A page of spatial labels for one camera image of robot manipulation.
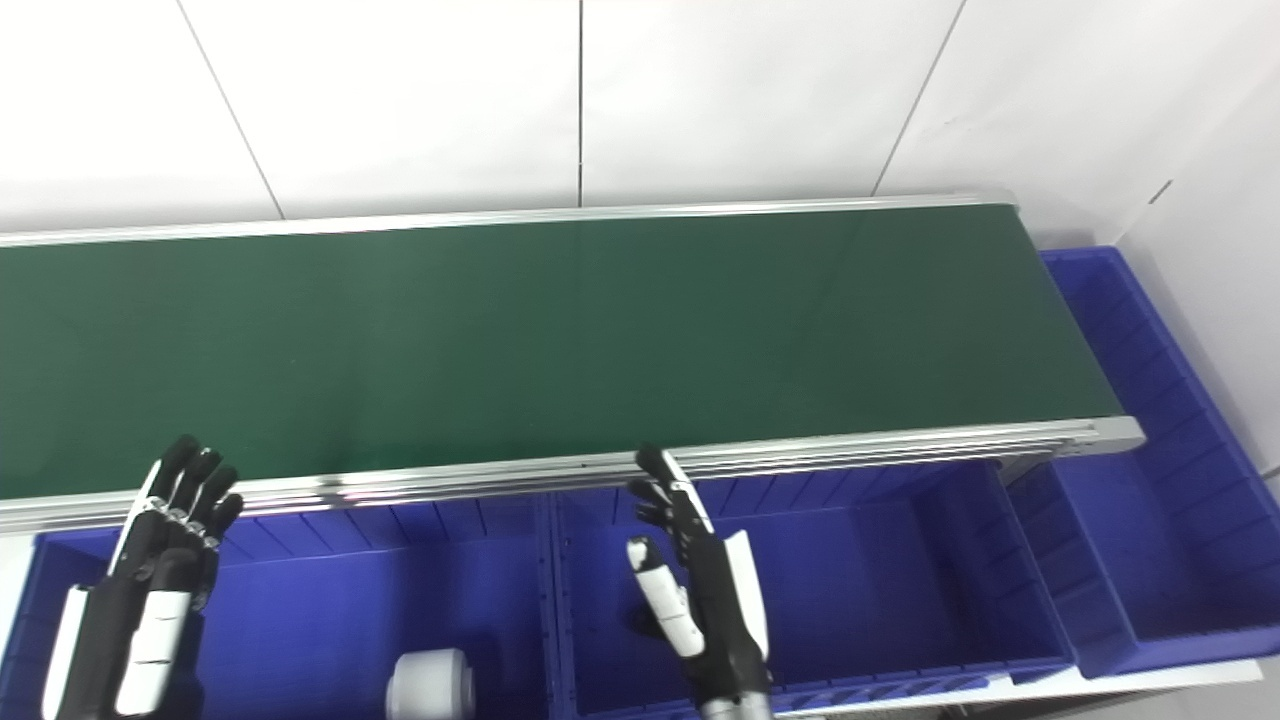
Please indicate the blue plastic bin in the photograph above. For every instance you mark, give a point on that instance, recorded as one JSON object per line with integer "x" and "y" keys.
{"x": 330, "y": 610}
{"x": 880, "y": 580}
{"x": 1150, "y": 520}

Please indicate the green conveyor belt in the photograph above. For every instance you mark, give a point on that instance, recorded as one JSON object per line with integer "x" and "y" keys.
{"x": 550, "y": 340}
{"x": 480, "y": 478}

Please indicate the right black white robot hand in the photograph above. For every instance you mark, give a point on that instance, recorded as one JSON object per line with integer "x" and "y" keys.
{"x": 715, "y": 610}

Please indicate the white cylindrical plastic part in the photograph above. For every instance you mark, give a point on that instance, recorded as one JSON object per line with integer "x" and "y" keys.
{"x": 430, "y": 685}

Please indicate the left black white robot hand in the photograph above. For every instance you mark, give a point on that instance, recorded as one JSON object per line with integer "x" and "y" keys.
{"x": 120, "y": 620}

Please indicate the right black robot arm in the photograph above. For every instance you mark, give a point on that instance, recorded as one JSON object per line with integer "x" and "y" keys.
{"x": 735, "y": 708}

